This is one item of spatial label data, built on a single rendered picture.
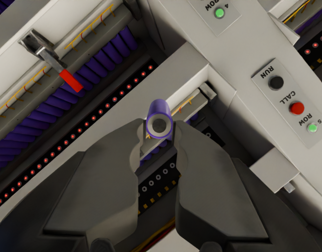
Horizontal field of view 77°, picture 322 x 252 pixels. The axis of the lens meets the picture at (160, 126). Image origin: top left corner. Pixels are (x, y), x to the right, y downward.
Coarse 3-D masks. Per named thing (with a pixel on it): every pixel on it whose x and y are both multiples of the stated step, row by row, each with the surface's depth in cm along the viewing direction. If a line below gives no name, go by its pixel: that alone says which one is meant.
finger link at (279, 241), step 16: (240, 160) 9; (240, 176) 8; (256, 176) 8; (256, 192) 8; (272, 192) 8; (256, 208) 7; (272, 208) 7; (288, 208) 7; (272, 224) 6; (288, 224) 6; (272, 240) 6; (288, 240) 6; (304, 240) 6
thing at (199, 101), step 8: (192, 96) 30; (200, 96) 31; (192, 104) 31; (200, 104) 31; (176, 112) 32; (184, 112) 31; (192, 112) 31; (184, 120) 32; (144, 144) 32; (152, 144) 32; (144, 152) 32
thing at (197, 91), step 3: (195, 90) 31; (198, 90) 31; (192, 93) 31; (195, 93) 31; (189, 96) 31; (186, 99) 31; (180, 102) 31; (183, 102) 31; (186, 102) 31; (177, 105) 31; (183, 105) 31; (174, 108) 31; (171, 111) 31; (147, 132) 32
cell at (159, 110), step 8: (152, 104) 17; (160, 104) 15; (152, 112) 13; (160, 112) 13; (168, 112) 14; (152, 120) 13; (160, 120) 13; (168, 120) 13; (152, 128) 13; (160, 128) 13; (168, 128) 13; (152, 136) 13; (160, 136) 13
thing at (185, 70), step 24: (192, 48) 27; (168, 72) 27; (192, 72) 26; (216, 72) 26; (144, 96) 27; (168, 96) 26; (216, 96) 31; (120, 120) 27; (72, 144) 28; (48, 168) 29; (24, 192) 29; (0, 216) 29
